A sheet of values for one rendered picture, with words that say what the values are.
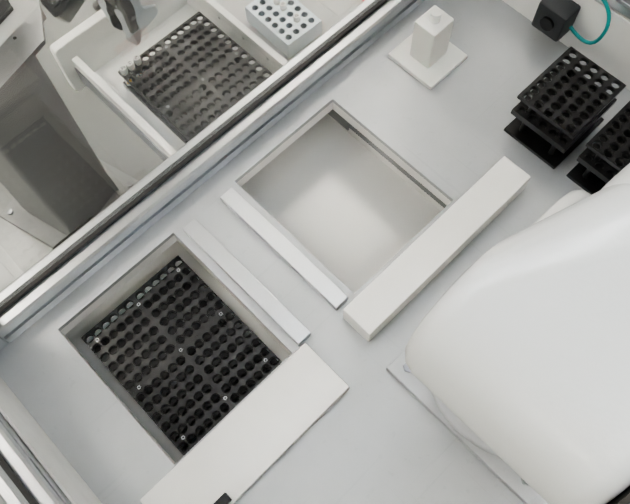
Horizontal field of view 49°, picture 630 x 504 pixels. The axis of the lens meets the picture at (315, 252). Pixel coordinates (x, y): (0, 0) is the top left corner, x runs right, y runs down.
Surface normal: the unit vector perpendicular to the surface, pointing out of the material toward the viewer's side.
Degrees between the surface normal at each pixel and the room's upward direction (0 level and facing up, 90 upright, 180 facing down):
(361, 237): 0
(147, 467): 0
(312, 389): 0
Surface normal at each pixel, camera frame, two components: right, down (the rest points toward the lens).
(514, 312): -0.15, -0.26
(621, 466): -0.20, 0.18
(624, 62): -0.72, 0.65
